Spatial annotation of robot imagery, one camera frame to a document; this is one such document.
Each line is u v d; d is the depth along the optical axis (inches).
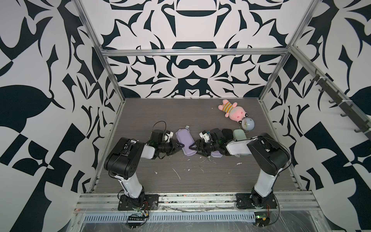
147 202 29.1
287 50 36.0
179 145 35.3
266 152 20.0
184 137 36.9
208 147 32.0
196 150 32.5
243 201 29.1
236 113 40.1
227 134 39.7
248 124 38.0
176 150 32.9
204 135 35.1
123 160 18.9
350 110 21.6
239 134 37.8
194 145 33.7
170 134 35.7
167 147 32.3
